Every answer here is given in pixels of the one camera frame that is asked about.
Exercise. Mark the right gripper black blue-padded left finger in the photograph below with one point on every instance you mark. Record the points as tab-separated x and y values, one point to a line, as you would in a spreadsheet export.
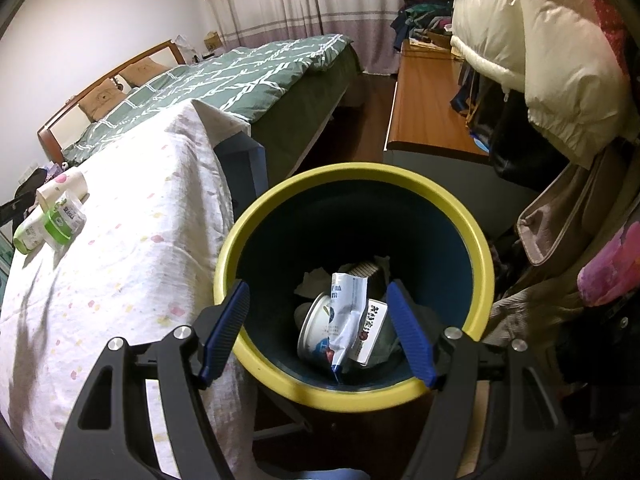
109	433

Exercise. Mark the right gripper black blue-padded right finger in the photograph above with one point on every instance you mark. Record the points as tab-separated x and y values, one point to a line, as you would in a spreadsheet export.
493	415

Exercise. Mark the white green lotion bottle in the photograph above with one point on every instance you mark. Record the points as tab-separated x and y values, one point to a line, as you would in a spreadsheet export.
41	226

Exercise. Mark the white blue packet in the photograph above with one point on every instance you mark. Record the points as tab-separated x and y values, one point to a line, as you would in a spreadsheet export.
348	299

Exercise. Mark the white round tub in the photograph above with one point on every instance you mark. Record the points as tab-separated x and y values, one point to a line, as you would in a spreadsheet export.
317	329

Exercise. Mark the white paper cup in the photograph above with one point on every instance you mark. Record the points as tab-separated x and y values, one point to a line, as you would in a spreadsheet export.
72	180

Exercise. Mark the yellow-rimmed dark trash bin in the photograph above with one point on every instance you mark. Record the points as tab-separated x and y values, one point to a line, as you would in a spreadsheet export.
342	214

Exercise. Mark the pink fuzzy garment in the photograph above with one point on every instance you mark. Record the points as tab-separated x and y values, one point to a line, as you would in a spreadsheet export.
614	271

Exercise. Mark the white printed small box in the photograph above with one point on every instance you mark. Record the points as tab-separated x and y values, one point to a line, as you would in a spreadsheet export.
368	333

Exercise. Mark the beige hanging bag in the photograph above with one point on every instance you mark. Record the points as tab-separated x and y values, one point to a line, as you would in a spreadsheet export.
560	223

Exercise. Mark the white floral table cloth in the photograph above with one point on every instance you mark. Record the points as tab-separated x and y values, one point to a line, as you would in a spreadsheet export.
157	212

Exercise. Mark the long wooden low cabinet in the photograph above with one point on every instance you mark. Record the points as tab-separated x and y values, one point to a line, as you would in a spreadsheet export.
422	120

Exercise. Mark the brown pillow left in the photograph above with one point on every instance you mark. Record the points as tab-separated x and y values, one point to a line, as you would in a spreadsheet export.
100	101

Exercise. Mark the brown pillow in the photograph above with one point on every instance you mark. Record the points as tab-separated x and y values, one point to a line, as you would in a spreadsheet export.
100	101
139	73

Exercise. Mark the brown pillow right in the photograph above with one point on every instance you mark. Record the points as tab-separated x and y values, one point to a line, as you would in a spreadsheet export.
139	73

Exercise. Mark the green checked duvet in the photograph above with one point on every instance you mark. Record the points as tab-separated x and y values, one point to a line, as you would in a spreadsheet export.
244	82

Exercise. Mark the cream puffer jacket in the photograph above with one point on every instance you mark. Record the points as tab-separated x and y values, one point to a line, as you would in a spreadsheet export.
554	52

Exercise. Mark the red dotted quilted jacket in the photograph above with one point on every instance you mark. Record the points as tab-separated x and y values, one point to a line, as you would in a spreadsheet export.
616	32

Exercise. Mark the pile of dark clothes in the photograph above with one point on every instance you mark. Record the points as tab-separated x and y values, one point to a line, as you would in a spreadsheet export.
423	16

